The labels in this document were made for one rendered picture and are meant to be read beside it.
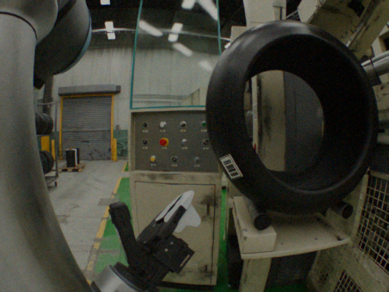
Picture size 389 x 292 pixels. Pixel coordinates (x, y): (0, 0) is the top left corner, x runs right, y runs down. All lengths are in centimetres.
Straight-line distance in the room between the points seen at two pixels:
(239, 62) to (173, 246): 41
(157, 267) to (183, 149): 88
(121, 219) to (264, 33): 51
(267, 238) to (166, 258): 29
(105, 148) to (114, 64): 411
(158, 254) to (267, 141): 66
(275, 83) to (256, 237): 63
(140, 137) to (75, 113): 884
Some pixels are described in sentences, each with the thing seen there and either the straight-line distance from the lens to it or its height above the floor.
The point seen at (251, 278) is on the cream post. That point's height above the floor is 38.
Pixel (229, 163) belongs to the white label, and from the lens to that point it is 47.
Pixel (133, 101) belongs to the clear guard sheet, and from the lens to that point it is 123.
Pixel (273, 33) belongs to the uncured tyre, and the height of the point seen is 138.
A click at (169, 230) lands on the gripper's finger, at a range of 33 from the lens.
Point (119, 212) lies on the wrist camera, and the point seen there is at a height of 100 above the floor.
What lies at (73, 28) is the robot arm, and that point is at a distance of 27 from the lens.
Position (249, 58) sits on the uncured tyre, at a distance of 49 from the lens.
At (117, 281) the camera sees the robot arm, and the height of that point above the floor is 89.
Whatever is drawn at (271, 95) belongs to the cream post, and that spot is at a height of 129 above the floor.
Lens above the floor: 111
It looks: 3 degrees down
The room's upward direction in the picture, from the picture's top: straight up
